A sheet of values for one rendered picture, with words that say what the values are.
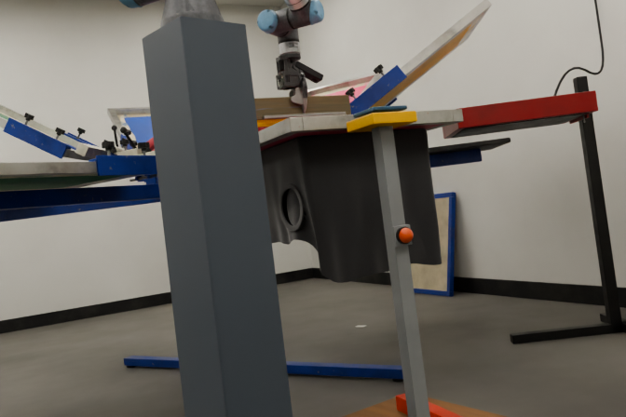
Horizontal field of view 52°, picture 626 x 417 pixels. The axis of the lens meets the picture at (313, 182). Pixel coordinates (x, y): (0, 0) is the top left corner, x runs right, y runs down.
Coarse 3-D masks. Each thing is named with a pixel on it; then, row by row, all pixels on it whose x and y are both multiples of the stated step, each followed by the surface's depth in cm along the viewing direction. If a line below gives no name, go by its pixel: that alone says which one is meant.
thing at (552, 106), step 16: (560, 96) 279; (576, 96) 279; (592, 96) 278; (464, 112) 282; (480, 112) 281; (496, 112) 281; (512, 112) 280; (528, 112) 280; (544, 112) 279; (560, 112) 279; (576, 112) 278; (592, 112) 282; (448, 128) 308; (464, 128) 284; (480, 128) 292; (496, 128) 302; (512, 128) 314
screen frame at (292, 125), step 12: (288, 120) 169; (300, 120) 170; (312, 120) 171; (324, 120) 173; (336, 120) 175; (348, 120) 176; (420, 120) 187; (432, 120) 189; (444, 120) 191; (456, 120) 193; (264, 132) 184; (276, 132) 177; (288, 132) 170; (300, 132) 173; (264, 144) 191
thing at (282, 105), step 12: (312, 96) 227; (324, 96) 229; (336, 96) 232; (264, 108) 218; (276, 108) 220; (288, 108) 222; (300, 108) 224; (312, 108) 227; (324, 108) 229; (336, 108) 231; (348, 108) 233
